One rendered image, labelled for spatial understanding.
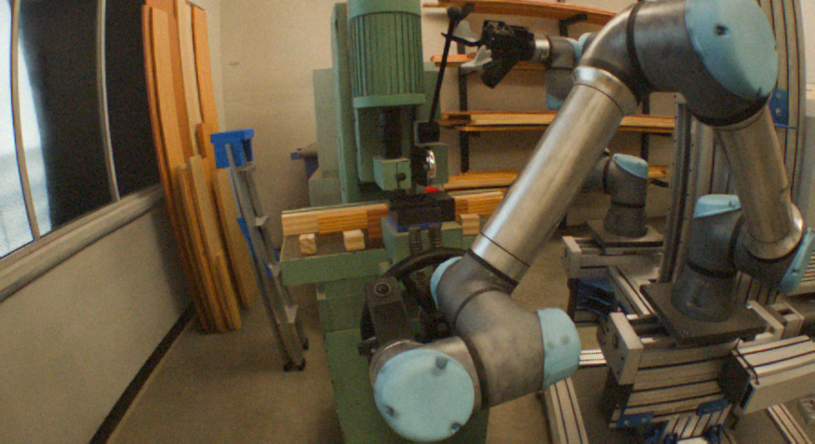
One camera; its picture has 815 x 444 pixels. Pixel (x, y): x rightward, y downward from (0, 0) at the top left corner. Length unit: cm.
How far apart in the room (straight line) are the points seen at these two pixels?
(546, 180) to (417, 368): 25
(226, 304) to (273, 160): 151
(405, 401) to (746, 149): 46
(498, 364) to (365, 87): 69
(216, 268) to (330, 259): 153
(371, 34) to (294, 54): 252
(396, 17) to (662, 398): 100
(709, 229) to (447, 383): 60
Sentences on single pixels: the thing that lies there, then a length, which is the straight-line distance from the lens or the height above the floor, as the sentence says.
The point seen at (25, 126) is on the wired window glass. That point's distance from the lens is 175.
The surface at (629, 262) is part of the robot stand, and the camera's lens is 126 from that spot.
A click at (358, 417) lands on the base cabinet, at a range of 108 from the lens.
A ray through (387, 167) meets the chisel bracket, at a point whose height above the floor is 106.
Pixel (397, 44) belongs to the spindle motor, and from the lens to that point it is 88.
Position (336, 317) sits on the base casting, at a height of 75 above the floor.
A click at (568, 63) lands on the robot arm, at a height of 130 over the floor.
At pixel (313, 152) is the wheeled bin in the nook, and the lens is 270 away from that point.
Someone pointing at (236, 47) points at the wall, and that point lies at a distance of 354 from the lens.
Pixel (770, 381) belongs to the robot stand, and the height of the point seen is 73.
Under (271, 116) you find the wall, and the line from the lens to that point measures 340.
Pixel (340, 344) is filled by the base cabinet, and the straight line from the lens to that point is 93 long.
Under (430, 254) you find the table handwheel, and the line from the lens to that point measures 65.
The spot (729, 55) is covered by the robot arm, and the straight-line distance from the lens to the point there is 41.
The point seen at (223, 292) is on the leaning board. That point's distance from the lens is 235.
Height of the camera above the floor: 119
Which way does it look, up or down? 16 degrees down
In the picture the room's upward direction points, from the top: 3 degrees counter-clockwise
